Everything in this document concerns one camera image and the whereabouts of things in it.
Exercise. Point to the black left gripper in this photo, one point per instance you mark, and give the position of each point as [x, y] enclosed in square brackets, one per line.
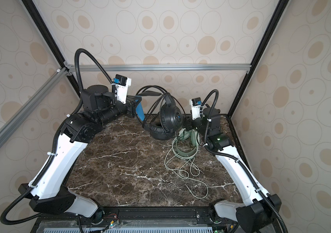
[130, 102]

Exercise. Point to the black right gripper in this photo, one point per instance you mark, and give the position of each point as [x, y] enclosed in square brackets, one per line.
[188, 122]

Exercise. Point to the mint green headphones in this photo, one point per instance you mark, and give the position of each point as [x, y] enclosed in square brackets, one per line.
[186, 138]

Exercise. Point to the black blue gaming headphones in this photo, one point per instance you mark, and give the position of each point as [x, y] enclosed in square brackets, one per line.
[164, 117]

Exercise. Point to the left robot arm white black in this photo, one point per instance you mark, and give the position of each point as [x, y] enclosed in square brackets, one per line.
[47, 192]

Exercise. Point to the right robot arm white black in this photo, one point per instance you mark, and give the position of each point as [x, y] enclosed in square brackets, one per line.
[259, 207]

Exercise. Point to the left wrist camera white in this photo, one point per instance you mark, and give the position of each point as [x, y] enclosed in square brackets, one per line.
[122, 85]

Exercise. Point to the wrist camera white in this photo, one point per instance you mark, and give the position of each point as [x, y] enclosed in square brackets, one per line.
[122, 85]
[195, 104]

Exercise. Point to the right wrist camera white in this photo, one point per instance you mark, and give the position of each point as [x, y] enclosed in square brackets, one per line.
[195, 104]

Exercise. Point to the aluminium rail back horizontal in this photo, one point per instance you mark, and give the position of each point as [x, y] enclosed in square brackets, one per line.
[178, 67]

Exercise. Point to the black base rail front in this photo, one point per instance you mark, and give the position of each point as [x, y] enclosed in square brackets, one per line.
[152, 220]

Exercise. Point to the black corner frame post left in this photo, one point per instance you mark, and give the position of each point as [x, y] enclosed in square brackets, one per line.
[73, 75]

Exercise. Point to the black corner frame post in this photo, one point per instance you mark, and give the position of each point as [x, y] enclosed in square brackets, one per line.
[272, 25]
[73, 75]

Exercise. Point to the black corner frame post right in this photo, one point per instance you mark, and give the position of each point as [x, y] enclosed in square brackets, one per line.
[272, 25]

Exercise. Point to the aluminium rail left diagonal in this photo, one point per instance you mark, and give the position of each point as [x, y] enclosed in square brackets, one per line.
[12, 125]

